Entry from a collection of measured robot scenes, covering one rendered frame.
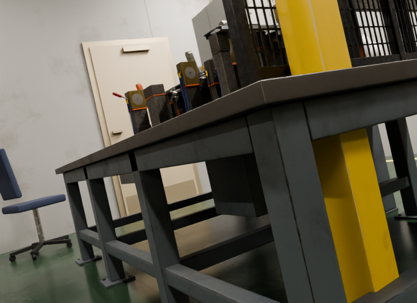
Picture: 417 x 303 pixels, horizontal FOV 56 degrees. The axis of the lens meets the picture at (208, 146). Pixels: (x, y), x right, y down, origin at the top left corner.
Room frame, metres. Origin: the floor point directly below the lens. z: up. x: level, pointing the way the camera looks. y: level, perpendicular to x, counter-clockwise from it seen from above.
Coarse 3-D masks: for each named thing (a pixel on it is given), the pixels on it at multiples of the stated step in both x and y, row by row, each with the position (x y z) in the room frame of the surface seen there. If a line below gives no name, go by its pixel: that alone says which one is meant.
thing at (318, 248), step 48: (336, 96) 0.76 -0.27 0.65; (384, 96) 0.83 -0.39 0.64; (192, 144) 0.96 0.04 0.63; (240, 144) 0.78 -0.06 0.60; (288, 144) 0.69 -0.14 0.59; (96, 192) 2.11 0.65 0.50; (144, 192) 1.36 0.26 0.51; (240, 192) 1.29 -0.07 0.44; (288, 192) 0.69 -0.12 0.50; (384, 192) 1.97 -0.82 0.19; (96, 240) 2.29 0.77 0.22; (240, 240) 1.54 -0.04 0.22; (288, 240) 0.71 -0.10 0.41; (192, 288) 1.17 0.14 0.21; (240, 288) 1.02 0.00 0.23; (288, 288) 0.74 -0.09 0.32; (336, 288) 0.71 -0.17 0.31; (384, 288) 0.84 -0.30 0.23
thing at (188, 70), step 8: (184, 64) 1.89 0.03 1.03; (192, 64) 1.92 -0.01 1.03; (184, 72) 1.89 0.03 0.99; (192, 72) 1.91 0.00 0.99; (184, 80) 1.89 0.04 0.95; (192, 80) 1.91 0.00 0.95; (184, 88) 1.89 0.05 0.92; (192, 88) 1.91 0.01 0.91; (184, 96) 1.90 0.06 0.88; (192, 96) 1.90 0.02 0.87; (200, 96) 1.93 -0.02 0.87; (192, 104) 1.90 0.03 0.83; (200, 104) 1.92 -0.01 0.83
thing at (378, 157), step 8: (368, 128) 2.27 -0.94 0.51; (376, 128) 2.31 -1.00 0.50; (368, 136) 2.26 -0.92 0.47; (376, 136) 2.30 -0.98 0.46; (376, 144) 2.29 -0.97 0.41; (376, 152) 2.28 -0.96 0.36; (376, 160) 2.28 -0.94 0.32; (384, 160) 2.31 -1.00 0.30; (376, 168) 2.27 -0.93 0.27; (384, 168) 2.30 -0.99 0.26; (384, 176) 2.29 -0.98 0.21; (384, 200) 2.27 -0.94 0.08; (392, 200) 2.31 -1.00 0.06; (384, 208) 2.26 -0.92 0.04; (392, 208) 2.30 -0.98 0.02
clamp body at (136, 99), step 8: (128, 96) 2.42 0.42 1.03; (136, 96) 2.43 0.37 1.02; (144, 96) 2.46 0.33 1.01; (128, 104) 2.44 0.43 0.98; (136, 104) 2.42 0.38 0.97; (144, 104) 2.45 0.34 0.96; (128, 112) 2.47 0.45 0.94; (136, 112) 2.42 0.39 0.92; (144, 112) 2.45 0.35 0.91; (136, 120) 2.42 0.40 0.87; (144, 120) 2.45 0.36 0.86; (136, 128) 2.43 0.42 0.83; (144, 128) 2.44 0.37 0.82
